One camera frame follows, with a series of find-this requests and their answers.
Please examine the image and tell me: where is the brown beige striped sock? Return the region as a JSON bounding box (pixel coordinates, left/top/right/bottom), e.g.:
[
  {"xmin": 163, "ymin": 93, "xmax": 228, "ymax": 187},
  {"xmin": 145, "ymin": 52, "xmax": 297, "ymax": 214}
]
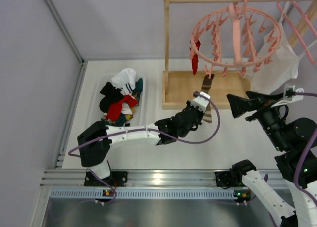
[{"xmin": 201, "ymin": 74, "xmax": 215, "ymax": 123}]

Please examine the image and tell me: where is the plain white sock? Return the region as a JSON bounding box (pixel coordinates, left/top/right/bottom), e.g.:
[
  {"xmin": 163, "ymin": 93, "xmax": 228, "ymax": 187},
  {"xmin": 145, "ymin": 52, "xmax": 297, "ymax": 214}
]
[{"xmin": 121, "ymin": 104, "xmax": 134, "ymax": 115}]

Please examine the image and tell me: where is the red Christmas sock front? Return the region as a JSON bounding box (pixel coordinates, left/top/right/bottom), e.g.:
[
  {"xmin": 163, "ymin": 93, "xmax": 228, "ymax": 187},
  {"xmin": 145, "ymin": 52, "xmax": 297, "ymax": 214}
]
[{"xmin": 105, "ymin": 95, "xmax": 138, "ymax": 121}]

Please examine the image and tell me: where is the pink round clip hanger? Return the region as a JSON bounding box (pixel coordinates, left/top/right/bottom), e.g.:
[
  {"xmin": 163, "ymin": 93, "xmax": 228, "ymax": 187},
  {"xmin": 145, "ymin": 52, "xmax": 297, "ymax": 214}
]
[{"xmin": 190, "ymin": 0, "xmax": 281, "ymax": 77}]

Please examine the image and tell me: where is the white sock with black stripes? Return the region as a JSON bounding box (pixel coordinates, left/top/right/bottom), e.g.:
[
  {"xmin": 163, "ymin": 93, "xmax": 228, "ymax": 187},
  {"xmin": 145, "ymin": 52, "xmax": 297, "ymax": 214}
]
[{"xmin": 110, "ymin": 68, "xmax": 136, "ymax": 95}]

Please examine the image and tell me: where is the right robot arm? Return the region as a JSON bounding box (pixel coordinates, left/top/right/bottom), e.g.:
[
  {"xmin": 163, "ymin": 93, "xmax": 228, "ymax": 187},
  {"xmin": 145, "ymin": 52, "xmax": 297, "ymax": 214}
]
[{"xmin": 215, "ymin": 89, "xmax": 317, "ymax": 227}]

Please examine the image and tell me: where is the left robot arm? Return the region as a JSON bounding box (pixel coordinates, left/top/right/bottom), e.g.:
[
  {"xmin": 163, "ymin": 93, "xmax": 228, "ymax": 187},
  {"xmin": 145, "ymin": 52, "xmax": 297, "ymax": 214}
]
[{"xmin": 77, "ymin": 98, "xmax": 208, "ymax": 181}]

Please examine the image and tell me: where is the pink clothes hanger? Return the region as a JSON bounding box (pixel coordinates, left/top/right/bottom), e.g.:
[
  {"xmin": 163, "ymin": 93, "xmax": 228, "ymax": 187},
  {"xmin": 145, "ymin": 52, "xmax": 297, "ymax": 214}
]
[{"xmin": 276, "ymin": 0, "xmax": 317, "ymax": 65}]

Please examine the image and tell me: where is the wooden clothes rack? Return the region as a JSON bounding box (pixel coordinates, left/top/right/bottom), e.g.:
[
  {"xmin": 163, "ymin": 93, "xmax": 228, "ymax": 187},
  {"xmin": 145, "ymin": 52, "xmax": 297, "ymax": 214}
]
[{"xmin": 162, "ymin": 0, "xmax": 314, "ymax": 110}]

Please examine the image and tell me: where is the white tank top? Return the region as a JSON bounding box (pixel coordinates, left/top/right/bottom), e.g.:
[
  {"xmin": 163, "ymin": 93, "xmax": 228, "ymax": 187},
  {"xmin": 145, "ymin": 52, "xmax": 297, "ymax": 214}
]
[{"xmin": 241, "ymin": 1, "xmax": 317, "ymax": 95}]

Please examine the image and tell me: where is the dark green sock upper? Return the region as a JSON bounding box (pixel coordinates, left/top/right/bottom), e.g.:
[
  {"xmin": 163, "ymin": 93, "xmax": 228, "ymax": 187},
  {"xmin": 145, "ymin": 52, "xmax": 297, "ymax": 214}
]
[{"xmin": 132, "ymin": 78, "xmax": 143, "ymax": 100}]

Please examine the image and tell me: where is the yellow sock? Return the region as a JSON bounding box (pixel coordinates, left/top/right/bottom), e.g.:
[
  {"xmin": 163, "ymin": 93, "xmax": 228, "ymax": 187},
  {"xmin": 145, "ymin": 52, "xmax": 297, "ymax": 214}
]
[{"xmin": 124, "ymin": 108, "xmax": 135, "ymax": 121}]

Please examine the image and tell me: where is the green reindeer Christmas sock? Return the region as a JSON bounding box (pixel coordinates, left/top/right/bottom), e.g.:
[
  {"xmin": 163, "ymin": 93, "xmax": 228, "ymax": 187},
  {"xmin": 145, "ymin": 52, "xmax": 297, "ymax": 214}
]
[{"xmin": 101, "ymin": 114, "xmax": 126, "ymax": 127}]

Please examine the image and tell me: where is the white plastic mesh basket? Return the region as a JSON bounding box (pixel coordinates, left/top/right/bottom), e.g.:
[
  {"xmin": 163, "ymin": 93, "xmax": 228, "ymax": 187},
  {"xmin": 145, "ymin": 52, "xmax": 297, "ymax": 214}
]
[{"xmin": 85, "ymin": 73, "xmax": 147, "ymax": 128}]

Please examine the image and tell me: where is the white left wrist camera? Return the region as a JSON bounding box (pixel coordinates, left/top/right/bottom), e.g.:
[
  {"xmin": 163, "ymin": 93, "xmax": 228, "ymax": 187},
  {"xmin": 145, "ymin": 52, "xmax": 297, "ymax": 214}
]
[{"xmin": 190, "ymin": 91, "xmax": 210, "ymax": 113}]

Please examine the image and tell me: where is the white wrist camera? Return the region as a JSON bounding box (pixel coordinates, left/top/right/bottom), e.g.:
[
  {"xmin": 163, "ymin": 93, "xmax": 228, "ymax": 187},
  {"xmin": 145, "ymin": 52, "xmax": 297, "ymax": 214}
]
[
  {"xmin": 272, "ymin": 84, "xmax": 304, "ymax": 107},
  {"xmin": 190, "ymin": 91, "xmax": 210, "ymax": 113}
]

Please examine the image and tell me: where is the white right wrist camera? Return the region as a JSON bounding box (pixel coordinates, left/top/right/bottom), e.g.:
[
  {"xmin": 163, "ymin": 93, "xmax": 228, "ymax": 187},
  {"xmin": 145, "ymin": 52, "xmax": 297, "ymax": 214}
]
[{"xmin": 272, "ymin": 84, "xmax": 304, "ymax": 107}]

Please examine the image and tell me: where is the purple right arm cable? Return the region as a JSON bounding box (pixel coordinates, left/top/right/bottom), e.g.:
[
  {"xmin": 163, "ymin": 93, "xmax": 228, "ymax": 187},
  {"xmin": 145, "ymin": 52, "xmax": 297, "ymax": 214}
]
[{"xmin": 264, "ymin": 92, "xmax": 317, "ymax": 227}]

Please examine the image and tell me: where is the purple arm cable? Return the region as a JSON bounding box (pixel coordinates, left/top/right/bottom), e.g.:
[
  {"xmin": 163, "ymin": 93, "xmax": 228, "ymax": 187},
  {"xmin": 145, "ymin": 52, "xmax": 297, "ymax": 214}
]
[
  {"xmin": 67, "ymin": 92, "xmax": 221, "ymax": 204},
  {"xmin": 264, "ymin": 92, "xmax": 317, "ymax": 227}
]

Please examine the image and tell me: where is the grey slotted cable duct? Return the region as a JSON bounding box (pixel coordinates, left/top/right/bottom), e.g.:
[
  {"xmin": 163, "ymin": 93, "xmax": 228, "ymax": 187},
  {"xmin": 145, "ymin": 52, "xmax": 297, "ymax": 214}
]
[{"xmin": 50, "ymin": 188, "xmax": 251, "ymax": 200}]

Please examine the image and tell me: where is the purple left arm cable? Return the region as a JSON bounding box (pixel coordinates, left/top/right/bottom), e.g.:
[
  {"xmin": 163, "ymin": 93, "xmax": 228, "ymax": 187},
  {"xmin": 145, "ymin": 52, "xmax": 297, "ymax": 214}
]
[{"xmin": 67, "ymin": 92, "xmax": 221, "ymax": 204}]

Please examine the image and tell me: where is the aluminium mounting rail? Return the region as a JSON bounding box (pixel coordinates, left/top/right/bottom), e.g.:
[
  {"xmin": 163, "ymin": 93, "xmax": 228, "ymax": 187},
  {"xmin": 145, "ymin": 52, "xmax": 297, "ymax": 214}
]
[{"xmin": 39, "ymin": 168, "xmax": 310, "ymax": 189}]

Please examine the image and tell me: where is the aluminium frame post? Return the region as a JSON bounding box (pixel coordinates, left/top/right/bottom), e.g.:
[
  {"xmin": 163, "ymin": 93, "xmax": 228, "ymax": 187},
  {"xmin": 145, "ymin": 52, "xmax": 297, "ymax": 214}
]
[{"xmin": 44, "ymin": 0, "xmax": 85, "ymax": 65}]

